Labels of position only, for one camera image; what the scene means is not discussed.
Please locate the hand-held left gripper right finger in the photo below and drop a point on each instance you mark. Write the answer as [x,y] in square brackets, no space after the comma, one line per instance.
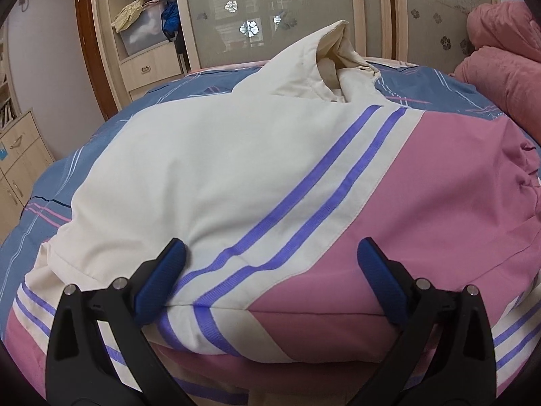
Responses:
[382,279]

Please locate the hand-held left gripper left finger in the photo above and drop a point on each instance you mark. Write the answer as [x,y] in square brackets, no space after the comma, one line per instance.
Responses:
[162,277]

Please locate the cream and pink striped jacket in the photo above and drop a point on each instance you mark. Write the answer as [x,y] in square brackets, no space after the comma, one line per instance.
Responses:
[211,169]

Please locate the light wooden cabinet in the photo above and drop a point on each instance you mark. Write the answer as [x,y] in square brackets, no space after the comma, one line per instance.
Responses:
[23,165]

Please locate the blue patterned bed cover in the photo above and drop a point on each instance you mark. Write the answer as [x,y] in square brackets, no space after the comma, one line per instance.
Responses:
[169,93]

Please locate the blue sticker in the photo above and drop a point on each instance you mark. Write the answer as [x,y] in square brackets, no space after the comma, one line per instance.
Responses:
[3,152]

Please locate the beige wardrobe drawer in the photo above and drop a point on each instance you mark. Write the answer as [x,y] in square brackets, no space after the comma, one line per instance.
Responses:
[150,67]

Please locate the row of books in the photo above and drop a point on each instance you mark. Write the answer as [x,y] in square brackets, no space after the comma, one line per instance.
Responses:
[5,112]

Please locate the pink fuzzy pillow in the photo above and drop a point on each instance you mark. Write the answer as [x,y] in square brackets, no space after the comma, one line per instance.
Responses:
[498,80]
[507,25]

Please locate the translucent storage box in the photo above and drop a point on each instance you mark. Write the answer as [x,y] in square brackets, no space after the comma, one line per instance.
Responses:
[143,34]

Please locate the blue cloth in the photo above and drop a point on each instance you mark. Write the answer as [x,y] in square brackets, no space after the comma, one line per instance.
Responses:
[170,21]

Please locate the yellow cloth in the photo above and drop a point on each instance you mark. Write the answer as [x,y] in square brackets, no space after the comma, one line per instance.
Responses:
[126,15]

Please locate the beige wardrobe with glass doors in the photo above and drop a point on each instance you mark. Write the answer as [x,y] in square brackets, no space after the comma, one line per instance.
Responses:
[287,8]

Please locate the brown door frame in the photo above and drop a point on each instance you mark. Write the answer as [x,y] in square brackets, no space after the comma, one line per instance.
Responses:
[91,50]

